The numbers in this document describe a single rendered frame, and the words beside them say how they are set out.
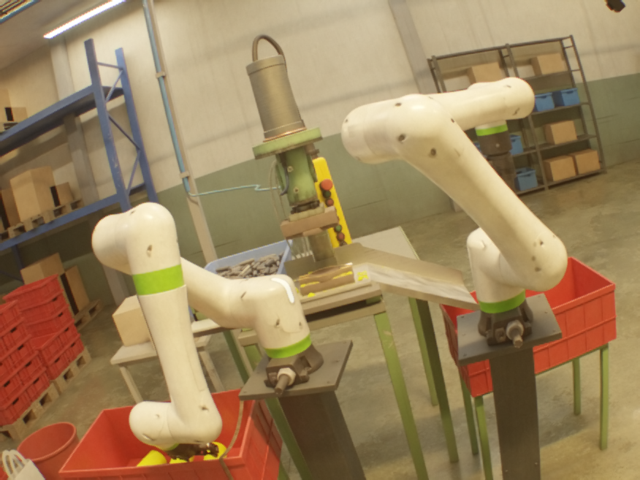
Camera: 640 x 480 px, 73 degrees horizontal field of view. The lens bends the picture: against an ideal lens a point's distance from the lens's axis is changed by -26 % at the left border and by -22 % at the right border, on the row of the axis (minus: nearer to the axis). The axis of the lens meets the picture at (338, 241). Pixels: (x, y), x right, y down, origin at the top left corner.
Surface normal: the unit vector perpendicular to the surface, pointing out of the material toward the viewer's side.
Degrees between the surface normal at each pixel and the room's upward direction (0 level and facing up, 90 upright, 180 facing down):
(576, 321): 90
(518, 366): 90
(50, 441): 82
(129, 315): 90
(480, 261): 88
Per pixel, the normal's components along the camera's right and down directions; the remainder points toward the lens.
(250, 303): -0.54, 0.29
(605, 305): 0.03, 0.22
